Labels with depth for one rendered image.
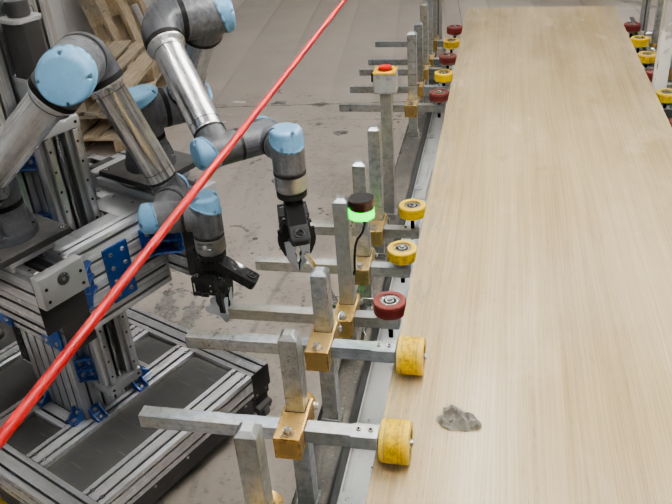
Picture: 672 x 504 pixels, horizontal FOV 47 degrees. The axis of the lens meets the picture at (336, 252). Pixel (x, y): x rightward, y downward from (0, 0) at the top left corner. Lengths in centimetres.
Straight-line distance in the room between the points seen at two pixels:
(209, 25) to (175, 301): 190
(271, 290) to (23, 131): 201
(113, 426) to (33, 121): 125
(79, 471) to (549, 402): 154
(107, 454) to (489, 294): 136
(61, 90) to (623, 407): 130
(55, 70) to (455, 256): 106
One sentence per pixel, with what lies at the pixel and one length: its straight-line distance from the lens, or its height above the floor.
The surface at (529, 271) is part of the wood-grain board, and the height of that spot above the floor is 90.
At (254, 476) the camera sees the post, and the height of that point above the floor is 107.
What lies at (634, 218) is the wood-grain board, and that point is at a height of 90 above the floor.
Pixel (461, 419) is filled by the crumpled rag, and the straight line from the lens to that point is 151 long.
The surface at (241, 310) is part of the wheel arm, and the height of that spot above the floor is 86.
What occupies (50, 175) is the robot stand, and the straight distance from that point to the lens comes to 226.
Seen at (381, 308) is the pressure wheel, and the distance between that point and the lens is 182.
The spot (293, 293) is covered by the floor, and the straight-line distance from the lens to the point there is 355.
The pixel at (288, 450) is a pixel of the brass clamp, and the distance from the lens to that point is 143.
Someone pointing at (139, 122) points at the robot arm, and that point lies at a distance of 189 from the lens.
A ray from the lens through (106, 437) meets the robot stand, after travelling 268.
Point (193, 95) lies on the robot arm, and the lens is 181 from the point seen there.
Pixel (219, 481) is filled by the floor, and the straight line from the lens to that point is 272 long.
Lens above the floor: 195
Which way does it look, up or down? 31 degrees down
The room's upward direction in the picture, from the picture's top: 4 degrees counter-clockwise
